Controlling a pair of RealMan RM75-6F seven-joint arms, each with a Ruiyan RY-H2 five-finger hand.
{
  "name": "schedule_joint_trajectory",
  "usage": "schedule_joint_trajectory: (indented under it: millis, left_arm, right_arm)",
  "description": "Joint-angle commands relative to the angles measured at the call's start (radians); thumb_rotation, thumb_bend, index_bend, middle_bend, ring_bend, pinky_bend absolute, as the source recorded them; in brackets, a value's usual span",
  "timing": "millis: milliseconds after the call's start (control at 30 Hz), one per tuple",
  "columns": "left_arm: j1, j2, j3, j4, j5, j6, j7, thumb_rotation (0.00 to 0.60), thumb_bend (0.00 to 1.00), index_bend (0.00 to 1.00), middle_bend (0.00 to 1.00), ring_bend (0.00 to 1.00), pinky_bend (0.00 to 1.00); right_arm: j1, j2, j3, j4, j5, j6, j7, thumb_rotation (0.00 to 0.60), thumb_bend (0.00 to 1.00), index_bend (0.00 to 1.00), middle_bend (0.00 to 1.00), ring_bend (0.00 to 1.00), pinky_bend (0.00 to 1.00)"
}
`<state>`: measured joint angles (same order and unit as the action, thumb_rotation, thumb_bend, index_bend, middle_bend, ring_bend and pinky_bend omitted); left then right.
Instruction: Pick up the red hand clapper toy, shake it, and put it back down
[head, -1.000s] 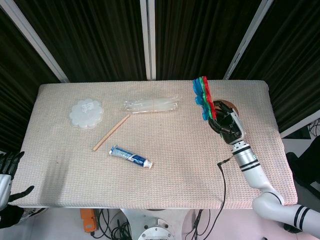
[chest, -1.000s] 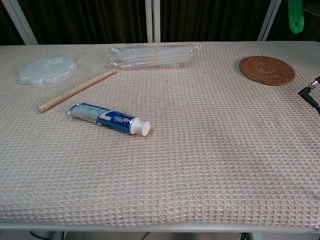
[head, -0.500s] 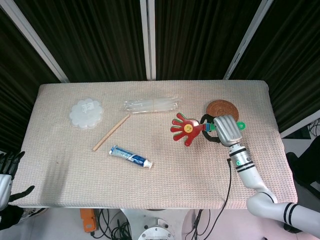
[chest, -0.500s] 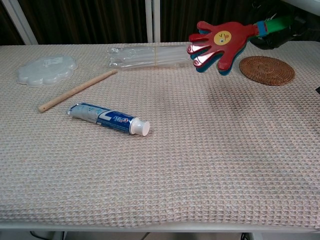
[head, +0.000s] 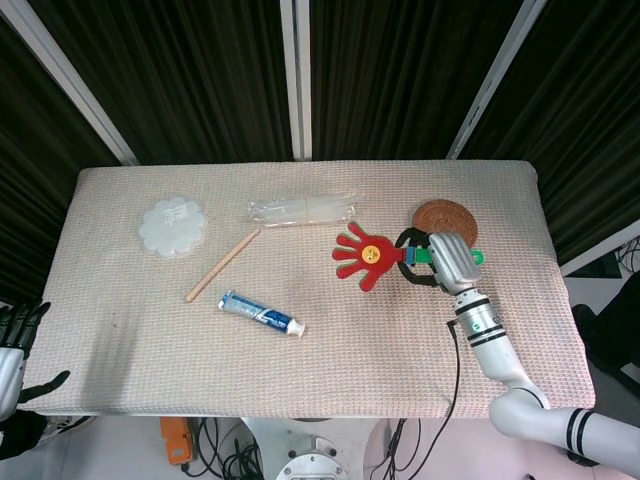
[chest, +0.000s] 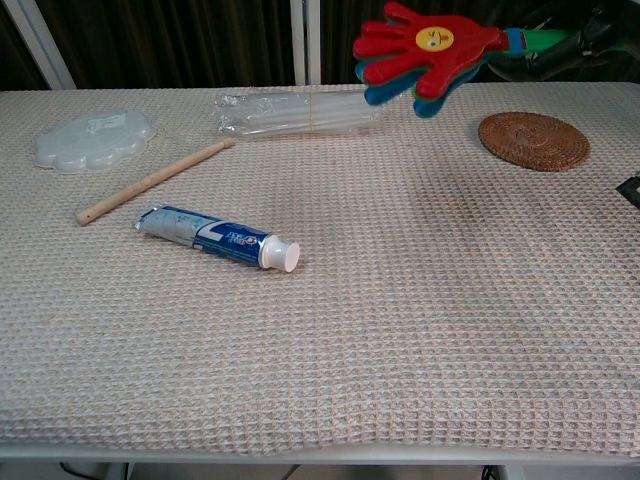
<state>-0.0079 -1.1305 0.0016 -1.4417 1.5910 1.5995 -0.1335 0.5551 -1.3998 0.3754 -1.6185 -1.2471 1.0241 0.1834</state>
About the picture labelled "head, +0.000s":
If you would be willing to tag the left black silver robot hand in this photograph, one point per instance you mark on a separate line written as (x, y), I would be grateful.
(10, 375)

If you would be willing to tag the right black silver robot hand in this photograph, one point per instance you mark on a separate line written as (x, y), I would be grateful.
(455, 262)

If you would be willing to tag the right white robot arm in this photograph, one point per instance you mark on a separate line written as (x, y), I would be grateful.
(495, 350)

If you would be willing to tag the round white robot base flange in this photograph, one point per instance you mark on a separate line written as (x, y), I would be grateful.
(312, 462)

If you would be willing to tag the orange plastic case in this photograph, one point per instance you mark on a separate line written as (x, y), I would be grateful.
(175, 440)

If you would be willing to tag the round brown woven coaster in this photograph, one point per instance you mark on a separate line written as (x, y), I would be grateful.
(450, 215)

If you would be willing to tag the clear plastic packet of tubes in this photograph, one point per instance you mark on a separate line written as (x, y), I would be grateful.
(302, 210)

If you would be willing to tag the black bulky object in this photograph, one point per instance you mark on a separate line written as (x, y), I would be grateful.
(615, 340)

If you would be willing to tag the dark pleated curtain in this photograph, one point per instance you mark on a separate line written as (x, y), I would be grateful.
(585, 125)
(30, 175)
(190, 75)
(400, 75)

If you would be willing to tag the blue white toothpaste tube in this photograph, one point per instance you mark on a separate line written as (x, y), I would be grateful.
(260, 314)

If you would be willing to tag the white flower-shaped plastic lid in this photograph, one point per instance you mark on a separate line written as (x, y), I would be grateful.
(172, 227)

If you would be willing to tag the thin wooden stick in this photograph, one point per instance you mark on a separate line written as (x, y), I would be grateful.
(222, 265)

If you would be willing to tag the beige woven table cloth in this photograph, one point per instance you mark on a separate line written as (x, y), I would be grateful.
(250, 375)

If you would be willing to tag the white frame rail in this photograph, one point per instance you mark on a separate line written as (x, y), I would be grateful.
(600, 255)

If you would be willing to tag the white frame post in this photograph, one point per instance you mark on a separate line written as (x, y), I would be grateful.
(75, 85)
(296, 75)
(492, 75)

